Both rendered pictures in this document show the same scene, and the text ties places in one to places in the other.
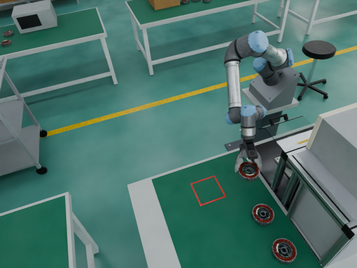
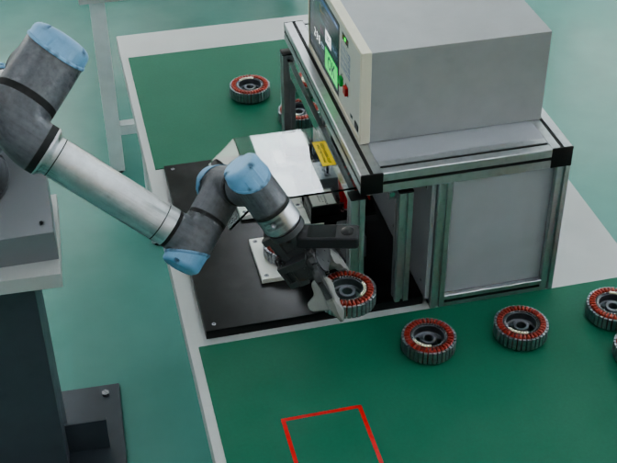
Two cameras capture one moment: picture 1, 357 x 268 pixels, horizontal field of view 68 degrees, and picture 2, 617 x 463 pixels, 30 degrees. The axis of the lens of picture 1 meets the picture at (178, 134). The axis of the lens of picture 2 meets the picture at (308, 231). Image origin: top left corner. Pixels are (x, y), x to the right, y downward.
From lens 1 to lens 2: 1.62 m
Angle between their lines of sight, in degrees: 64
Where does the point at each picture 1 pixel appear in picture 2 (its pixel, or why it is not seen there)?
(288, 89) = not seen: hidden behind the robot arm
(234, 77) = (101, 166)
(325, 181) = (457, 144)
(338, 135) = (419, 54)
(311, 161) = (404, 148)
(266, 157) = (250, 296)
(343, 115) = (368, 30)
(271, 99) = (45, 220)
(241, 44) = (46, 78)
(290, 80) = not seen: hidden behind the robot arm
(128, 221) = not seen: outside the picture
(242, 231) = (466, 390)
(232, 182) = (316, 383)
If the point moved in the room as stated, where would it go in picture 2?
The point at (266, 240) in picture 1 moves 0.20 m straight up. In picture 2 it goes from (492, 354) to (500, 277)
